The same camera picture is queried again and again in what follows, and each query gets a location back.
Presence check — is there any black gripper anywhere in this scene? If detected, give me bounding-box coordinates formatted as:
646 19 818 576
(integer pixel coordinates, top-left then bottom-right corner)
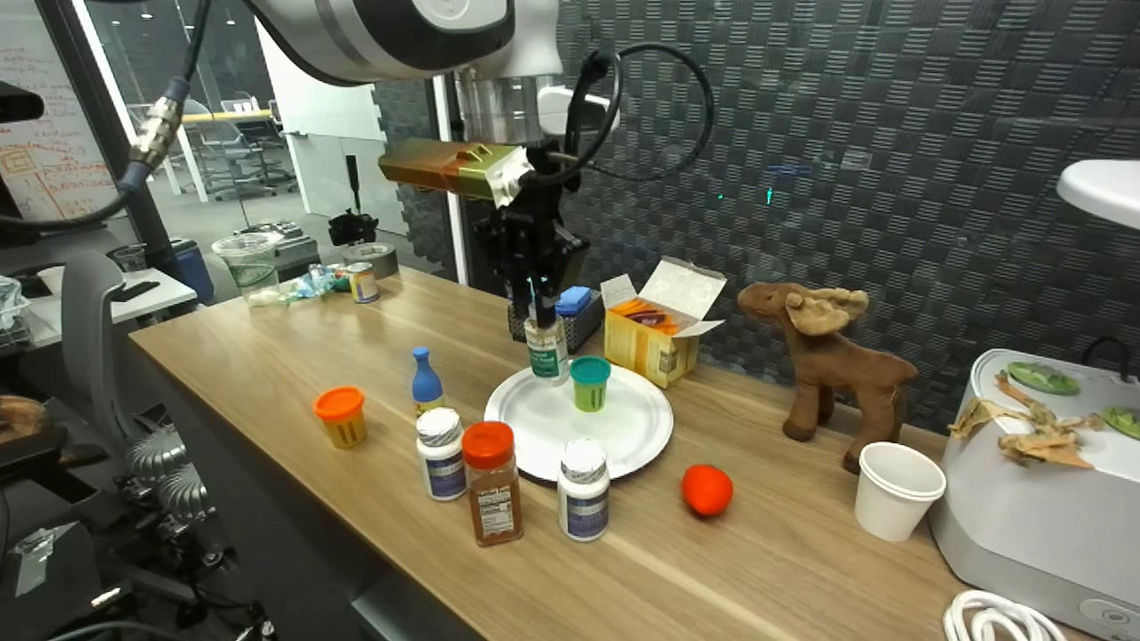
473 138 594 341

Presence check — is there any green tub teal lid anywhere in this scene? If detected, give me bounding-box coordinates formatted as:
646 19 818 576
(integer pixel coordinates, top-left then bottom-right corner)
565 354 618 418

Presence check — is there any blue bottle colourful label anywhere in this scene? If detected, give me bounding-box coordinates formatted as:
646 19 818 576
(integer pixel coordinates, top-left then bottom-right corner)
406 346 448 418

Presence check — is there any spice jar red lid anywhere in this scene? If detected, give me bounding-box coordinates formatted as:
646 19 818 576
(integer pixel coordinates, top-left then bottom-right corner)
459 418 524 552

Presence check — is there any white paper plate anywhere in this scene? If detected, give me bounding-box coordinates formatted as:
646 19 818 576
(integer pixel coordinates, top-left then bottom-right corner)
480 361 677 489

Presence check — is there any blue sponge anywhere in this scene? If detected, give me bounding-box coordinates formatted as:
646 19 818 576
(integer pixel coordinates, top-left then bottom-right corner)
552 281 597 320

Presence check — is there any yellow open carton box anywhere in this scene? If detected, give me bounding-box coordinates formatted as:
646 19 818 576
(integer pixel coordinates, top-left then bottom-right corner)
597 255 730 392

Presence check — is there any small tin can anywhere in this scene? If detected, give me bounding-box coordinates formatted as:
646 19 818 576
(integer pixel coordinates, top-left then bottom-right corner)
347 259 384 306

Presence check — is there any black stand device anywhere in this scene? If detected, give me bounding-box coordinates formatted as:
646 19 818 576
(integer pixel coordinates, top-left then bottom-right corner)
324 153 384 248

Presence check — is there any yellow tub orange lid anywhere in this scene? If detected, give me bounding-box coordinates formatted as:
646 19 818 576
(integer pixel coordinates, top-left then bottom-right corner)
311 384 372 451

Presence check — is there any teal plastic packet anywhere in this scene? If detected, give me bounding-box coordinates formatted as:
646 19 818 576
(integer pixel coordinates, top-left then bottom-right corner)
247 262 348 308

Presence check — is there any orange toy tomato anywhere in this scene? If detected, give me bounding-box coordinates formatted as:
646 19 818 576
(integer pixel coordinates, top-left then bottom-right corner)
677 458 738 522

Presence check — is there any white bucket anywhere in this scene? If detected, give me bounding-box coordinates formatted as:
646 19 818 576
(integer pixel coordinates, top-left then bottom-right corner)
212 229 288 295

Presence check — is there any brown plush moose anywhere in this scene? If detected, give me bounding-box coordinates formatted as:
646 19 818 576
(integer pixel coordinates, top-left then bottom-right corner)
734 279 923 476

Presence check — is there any white paper cup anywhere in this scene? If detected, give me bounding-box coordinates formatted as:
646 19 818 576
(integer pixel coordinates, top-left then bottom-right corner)
850 439 953 547

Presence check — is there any white container with leaves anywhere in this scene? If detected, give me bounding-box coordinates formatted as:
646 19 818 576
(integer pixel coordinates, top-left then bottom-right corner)
928 346 1140 641

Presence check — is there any white raised platform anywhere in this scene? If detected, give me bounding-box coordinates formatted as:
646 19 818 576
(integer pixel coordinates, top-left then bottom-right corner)
1055 158 1140 236

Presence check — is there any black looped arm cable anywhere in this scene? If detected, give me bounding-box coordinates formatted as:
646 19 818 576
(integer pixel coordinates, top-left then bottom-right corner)
565 41 720 186

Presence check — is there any long black hanging cable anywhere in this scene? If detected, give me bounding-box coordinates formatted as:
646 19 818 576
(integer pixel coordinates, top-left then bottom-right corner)
0 0 219 236

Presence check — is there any white coiled cable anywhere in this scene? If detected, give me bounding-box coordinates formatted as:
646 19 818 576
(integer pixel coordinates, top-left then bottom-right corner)
942 586 1065 641

